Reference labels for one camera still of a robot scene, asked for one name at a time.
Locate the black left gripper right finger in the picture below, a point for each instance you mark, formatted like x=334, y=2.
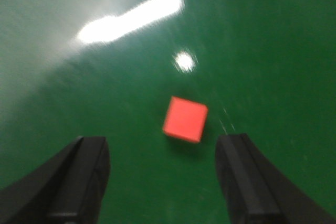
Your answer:
x=256, y=191

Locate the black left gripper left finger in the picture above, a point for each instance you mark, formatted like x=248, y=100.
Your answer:
x=68, y=188

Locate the red cube block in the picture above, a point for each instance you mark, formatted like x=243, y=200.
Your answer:
x=185, y=120

